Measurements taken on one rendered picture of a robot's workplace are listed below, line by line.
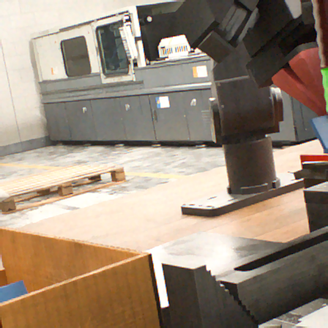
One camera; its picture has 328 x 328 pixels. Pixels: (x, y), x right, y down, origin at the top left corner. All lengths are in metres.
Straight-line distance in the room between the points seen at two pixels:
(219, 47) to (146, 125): 8.99
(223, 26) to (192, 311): 0.30
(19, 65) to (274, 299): 11.76
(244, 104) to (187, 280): 0.57
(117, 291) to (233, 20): 0.26
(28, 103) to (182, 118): 3.79
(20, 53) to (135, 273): 11.69
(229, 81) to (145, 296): 0.48
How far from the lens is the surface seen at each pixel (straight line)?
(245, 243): 0.74
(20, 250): 0.73
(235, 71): 0.99
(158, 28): 9.75
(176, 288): 0.44
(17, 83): 12.15
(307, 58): 0.70
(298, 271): 0.47
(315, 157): 0.93
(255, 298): 0.45
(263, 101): 0.99
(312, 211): 0.61
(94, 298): 0.53
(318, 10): 0.34
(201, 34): 0.68
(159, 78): 9.24
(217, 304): 0.44
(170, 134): 9.25
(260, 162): 1.01
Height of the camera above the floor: 1.10
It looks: 8 degrees down
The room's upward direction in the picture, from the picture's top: 10 degrees counter-clockwise
